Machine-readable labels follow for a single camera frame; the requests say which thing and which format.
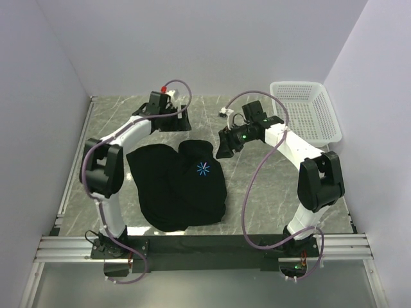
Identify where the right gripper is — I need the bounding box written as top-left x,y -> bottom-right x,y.
216,122 -> 255,159

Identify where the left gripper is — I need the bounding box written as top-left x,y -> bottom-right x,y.
160,105 -> 191,132

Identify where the black t-shirt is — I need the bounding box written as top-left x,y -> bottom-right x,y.
126,140 -> 227,232

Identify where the white plastic mesh basket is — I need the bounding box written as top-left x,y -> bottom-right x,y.
270,81 -> 342,148

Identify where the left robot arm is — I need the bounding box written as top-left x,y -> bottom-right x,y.
80,87 -> 191,258

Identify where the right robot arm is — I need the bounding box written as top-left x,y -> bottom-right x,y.
216,101 -> 345,256

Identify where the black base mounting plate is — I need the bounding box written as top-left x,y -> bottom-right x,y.
90,234 -> 321,273

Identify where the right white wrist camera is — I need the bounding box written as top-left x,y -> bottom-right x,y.
218,107 -> 234,130

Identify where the aluminium rail frame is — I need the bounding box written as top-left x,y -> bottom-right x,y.
17,95 -> 386,308

